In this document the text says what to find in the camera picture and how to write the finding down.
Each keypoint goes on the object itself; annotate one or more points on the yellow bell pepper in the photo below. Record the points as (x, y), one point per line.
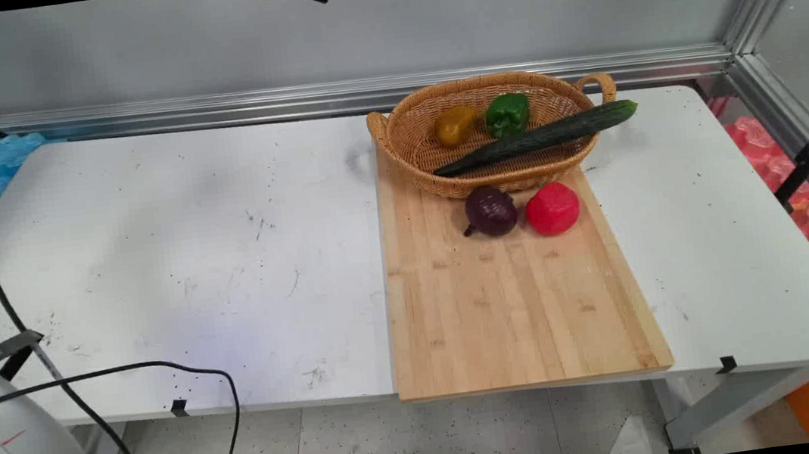
(455, 125)

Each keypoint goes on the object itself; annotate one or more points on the woven wicker basket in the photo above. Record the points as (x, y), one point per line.
(426, 144)

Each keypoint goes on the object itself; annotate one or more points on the green bell pepper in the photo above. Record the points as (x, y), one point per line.
(508, 114)

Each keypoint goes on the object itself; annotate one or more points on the long dark green cucumber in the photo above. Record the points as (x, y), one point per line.
(539, 137)

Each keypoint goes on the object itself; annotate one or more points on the purple onion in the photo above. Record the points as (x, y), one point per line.
(491, 211)

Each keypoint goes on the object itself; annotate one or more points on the red tomato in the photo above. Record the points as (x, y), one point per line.
(552, 208)

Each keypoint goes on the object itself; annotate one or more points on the wooden cutting board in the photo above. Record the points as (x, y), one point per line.
(512, 306)

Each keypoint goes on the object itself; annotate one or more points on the black tape piece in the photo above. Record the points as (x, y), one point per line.
(727, 364)
(179, 407)

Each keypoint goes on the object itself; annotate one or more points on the aluminium horizontal frame rail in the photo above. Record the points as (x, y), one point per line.
(359, 95)

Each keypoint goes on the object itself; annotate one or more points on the aluminium side frame rail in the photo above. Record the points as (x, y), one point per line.
(797, 129)

